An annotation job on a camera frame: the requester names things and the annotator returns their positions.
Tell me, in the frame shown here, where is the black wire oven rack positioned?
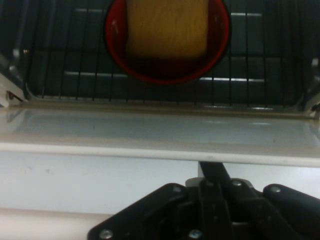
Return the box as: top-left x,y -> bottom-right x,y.
23,0 -> 305,111

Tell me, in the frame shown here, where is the red bowl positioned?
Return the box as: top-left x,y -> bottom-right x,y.
103,0 -> 232,86

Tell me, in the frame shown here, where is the yellow sponge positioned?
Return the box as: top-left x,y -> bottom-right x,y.
125,0 -> 210,61

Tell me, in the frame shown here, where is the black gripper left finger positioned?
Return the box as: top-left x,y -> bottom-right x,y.
87,161 -> 234,240

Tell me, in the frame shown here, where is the oven door with handle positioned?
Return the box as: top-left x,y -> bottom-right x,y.
0,101 -> 320,169

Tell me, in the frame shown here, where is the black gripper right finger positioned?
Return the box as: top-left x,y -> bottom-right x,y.
211,161 -> 320,240

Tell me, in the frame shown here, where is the cream toaster oven body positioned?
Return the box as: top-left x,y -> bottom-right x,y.
0,0 -> 320,114

